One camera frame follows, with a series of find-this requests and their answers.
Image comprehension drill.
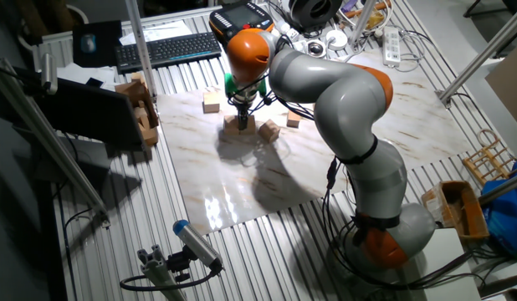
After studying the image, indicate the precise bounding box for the black mouse pad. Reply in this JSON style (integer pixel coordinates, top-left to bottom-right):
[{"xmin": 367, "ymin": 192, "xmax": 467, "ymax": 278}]
[{"xmin": 71, "ymin": 19, "xmax": 124, "ymax": 69}]

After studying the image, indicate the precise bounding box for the black filament spool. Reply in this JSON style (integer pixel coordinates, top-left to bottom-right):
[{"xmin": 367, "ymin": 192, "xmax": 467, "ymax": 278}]
[{"xmin": 288, "ymin": 0, "xmax": 344, "ymax": 31}]

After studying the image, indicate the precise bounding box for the blue bag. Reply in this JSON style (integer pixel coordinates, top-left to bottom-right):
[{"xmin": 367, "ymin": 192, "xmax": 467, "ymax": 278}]
[{"xmin": 479, "ymin": 161, "xmax": 517, "ymax": 257}]

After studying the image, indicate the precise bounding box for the clear plastic container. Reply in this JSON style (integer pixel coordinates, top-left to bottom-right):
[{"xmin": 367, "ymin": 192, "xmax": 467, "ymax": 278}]
[{"xmin": 289, "ymin": 39, "xmax": 310, "ymax": 54}]

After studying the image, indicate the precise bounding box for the dark computer mouse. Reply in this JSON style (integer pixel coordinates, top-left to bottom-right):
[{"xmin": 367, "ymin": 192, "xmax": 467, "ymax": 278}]
[{"xmin": 79, "ymin": 33, "xmax": 98, "ymax": 54}]

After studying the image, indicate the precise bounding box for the black computer keyboard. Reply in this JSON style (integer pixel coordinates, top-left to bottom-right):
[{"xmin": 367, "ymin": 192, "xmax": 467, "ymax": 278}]
[{"xmin": 115, "ymin": 31, "xmax": 223, "ymax": 75}]

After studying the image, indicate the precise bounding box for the black camera cable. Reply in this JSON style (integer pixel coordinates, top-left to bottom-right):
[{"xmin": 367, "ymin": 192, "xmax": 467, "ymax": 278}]
[{"xmin": 119, "ymin": 261, "xmax": 224, "ymax": 293}]

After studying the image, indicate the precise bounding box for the wooden lattice rack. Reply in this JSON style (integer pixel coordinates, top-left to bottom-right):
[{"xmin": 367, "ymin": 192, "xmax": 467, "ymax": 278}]
[{"xmin": 462, "ymin": 128, "xmax": 517, "ymax": 187}]

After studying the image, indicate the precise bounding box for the white power plug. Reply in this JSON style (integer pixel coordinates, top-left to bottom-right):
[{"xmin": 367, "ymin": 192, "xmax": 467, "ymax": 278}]
[{"xmin": 276, "ymin": 19, "xmax": 302, "ymax": 43}]

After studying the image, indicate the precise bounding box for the stack of white papers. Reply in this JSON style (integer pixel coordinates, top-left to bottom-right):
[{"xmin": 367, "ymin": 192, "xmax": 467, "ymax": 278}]
[{"xmin": 56, "ymin": 62, "xmax": 117, "ymax": 91}]

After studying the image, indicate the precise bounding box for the aluminium profile post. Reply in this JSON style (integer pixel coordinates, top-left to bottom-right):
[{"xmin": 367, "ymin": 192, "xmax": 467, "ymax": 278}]
[
  {"xmin": 124, "ymin": 0, "xmax": 158, "ymax": 101},
  {"xmin": 436, "ymin": 2, "xmax": 517, "ymax": 106},
  {"xmin": 348, "ymin": 0, "xmax": 377, "ymax": 48}
]

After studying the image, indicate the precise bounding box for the slanted aluminium profile beam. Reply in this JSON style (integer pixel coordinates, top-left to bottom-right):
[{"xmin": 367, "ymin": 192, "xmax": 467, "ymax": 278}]
[{"xmin": 0, "ymin": 58, "xmax": 112, "ymax": 229}]

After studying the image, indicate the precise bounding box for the brown cardboard box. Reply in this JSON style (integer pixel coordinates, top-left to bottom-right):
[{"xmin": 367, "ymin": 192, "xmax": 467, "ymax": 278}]
[{"xmin": 114, "ymin": 79, "xmax": 161, "ymax": 147}]

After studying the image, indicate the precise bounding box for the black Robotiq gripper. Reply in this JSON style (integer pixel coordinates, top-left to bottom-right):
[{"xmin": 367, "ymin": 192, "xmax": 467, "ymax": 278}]
[{"xmin": 233, "ymin": 98, "xmax": 254, "ymax": 132}]

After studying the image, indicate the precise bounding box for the orange black teach pendant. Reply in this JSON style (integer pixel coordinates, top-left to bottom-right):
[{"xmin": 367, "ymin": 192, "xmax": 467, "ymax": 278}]
[{"xmin": 208, "ymin": 1, "xmax": 276, "ymax": 47}]

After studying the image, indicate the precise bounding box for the black camera clamp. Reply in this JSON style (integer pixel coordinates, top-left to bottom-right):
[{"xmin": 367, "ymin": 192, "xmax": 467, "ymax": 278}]
[{"xmin": 166, "ymin": 245, "xmax": 197, "ymax": 283}]

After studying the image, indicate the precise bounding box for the silver depth camera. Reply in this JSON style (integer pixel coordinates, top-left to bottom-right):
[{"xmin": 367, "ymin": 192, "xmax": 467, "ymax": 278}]
[{"xmin": 39, "ymin": 52, "xmax": 59, "ymax": 96}]

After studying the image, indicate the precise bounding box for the silver round dish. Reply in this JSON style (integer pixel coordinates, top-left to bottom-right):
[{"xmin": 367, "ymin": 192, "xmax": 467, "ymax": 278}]
[{"xmin": 306, "ymin": 39, "xmax": 327, "ymax": 59}]

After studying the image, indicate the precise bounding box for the black monitor screen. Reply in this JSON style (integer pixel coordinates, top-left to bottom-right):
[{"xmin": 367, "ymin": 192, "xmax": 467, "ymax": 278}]
[{"xmin": 30, "ymin": 76, "xmax": 147, "ymax": 148}]

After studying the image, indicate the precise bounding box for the white power strip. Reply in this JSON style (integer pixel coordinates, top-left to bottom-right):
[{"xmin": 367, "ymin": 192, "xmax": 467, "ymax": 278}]
[{"xmin": 381, "ymin": 26, "xmax": 402, "ymax": 67}]

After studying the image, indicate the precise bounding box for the orange brown bin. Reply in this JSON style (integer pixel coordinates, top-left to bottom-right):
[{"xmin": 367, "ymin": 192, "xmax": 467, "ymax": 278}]
[{"xmin": 421, "ymin": 179, "xmax": 490, "ymax": 243}]

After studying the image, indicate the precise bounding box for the white marble pattern mat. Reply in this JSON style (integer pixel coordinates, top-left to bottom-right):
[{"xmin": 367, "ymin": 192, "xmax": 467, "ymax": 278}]
[{"xmin": 156, "ymin": 48, "xmax": 476, "ymax": 236}]

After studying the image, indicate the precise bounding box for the silver camera with blue end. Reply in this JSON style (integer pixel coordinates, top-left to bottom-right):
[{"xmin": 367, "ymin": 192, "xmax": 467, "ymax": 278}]
[{"xmin": 171, "ymin": 218, "xmax": 224, "ymax": 271}]

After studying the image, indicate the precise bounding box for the brown cardboard sheet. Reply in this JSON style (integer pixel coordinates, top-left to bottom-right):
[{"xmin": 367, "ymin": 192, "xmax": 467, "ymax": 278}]
[{"xmin": 484, "ymin": 39, "xmax": 517, "ymax": 135}]

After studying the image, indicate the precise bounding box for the short aluminium mount profile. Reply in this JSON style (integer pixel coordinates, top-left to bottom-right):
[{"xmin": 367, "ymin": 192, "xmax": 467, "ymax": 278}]
[{"xmin": 136, "ymin": 243, "xmax": 188, "ymax": 301}]

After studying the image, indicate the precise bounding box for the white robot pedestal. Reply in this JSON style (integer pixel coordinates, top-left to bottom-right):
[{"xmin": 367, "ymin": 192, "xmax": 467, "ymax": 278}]
[{"xmin": 412, "ymin": 227, "xmax": 484, "ymax": 301}]

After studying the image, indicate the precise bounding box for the white paper sheet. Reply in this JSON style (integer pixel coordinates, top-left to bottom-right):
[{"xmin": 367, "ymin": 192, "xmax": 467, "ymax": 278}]
[{"xmin": 118, "ymin": 19, "xmax": 193, "ymax": 46}]

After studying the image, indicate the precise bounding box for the white round puck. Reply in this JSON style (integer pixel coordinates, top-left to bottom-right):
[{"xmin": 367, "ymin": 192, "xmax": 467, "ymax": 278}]
[{"xmin": 325, "ymin": 28, "xmax": 350, "ymax": 52}]

